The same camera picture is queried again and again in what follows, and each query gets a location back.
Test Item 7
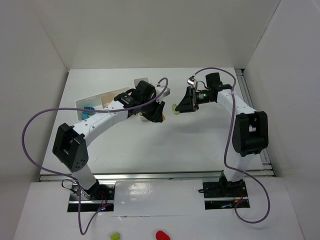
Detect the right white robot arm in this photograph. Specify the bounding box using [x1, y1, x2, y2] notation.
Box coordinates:
[172, 72, 269, 197]

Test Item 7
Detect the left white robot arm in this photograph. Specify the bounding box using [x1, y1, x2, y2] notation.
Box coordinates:
[52, 80, 170, 199]

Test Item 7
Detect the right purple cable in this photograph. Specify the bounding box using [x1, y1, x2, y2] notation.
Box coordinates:
[193, 66, 272, 224]

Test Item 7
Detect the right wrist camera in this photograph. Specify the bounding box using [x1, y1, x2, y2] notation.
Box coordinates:
[186, 75, 199, 91]

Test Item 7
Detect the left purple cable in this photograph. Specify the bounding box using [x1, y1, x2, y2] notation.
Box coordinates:
[21, 77, 169, 236]

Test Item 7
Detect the lime lego foreground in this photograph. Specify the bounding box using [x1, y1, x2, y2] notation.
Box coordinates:
[110, 232, 121, 240]

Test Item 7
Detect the teal arched lego brick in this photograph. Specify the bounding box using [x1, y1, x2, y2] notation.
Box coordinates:
[82, 106, 95, 115]

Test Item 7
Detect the left white compartment tray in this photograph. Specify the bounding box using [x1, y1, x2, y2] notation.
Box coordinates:
[74, 87, 130, 110]

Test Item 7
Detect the red oval lego foreground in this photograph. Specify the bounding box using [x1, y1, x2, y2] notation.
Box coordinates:
[155, 230, 171, 240]

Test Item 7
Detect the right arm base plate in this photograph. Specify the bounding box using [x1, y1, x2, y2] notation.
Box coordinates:
[198, 182, 250, 210]

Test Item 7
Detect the purple cable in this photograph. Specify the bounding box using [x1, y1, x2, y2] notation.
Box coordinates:
[193, 66, 272, 224]
[21, 77, 169, 236]

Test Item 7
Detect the lime and yellow lego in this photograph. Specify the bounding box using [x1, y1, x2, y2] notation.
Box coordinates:
[172, 103, 180, 115]

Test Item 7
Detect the front aluminium rail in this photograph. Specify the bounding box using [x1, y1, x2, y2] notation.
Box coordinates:
[39, 169, 275, 182]

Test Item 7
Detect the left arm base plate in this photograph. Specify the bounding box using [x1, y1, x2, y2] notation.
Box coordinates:
[61, 179, 116, 213]

